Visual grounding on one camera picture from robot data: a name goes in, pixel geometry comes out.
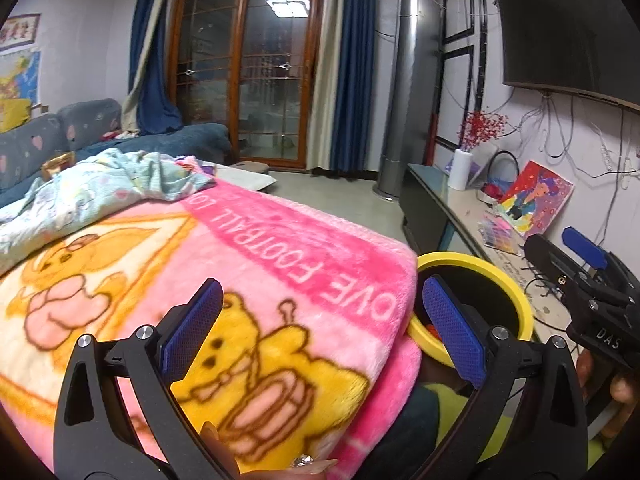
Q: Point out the gold box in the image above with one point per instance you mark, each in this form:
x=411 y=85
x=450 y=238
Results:
x=57 y=165

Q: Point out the white power strip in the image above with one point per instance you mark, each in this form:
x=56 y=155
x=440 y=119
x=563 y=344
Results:
x=615 y=160

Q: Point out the person's left hand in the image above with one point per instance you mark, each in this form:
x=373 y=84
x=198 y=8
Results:
x=215 y=440

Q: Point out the white floor mat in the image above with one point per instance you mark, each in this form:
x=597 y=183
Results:
x=250 y=181

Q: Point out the pink cloth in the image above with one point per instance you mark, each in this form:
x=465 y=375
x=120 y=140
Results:
x=120 y=135

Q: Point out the framed calligraphy poster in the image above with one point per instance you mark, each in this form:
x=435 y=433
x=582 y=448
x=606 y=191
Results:
x=20 y=32

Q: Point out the black television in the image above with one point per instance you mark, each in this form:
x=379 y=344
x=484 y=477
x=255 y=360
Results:
x=570 y=25

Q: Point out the wooden framed glass door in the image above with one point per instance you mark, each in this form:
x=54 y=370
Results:
x=250 y=75

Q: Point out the silver tower air conditioner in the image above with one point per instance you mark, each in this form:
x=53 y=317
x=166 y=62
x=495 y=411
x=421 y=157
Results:
x=410 y=100

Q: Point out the black glass television stand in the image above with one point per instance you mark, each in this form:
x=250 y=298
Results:
x=425 y=200

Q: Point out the wall map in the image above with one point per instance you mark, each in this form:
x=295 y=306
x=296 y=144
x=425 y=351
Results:
x=20 y=77

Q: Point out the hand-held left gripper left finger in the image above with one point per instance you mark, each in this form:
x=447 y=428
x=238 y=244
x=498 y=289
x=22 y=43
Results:
x=192 y=330

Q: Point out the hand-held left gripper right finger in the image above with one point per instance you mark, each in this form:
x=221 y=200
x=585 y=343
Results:
x=455 y=330

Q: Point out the colourful cartoon picture book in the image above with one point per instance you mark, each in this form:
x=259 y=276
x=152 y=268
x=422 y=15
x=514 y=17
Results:
x=537 y=197

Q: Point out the blue and beige curtain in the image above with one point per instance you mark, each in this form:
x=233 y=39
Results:
x=150 y=60
x=350 y=70

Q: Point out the colourful paint set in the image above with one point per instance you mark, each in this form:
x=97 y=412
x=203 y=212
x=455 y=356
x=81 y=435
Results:
x=500 y=235

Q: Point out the yellow round bin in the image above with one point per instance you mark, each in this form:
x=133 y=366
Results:
x=450 y=260

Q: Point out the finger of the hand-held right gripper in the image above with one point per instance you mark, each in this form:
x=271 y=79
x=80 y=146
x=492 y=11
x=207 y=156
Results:
x=555 y=270
x=585 y=250

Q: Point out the blue sofa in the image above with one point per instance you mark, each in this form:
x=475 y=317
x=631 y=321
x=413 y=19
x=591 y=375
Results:
x=30 y=145

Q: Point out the person's right hand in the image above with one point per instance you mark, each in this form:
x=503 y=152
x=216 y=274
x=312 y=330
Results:
x=625 y=387

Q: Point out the light blue printed quilt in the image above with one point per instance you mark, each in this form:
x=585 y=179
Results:
x=75 y=195

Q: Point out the pink printed blanket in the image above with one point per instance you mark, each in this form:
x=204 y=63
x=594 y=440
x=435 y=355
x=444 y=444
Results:
x=300 y=240

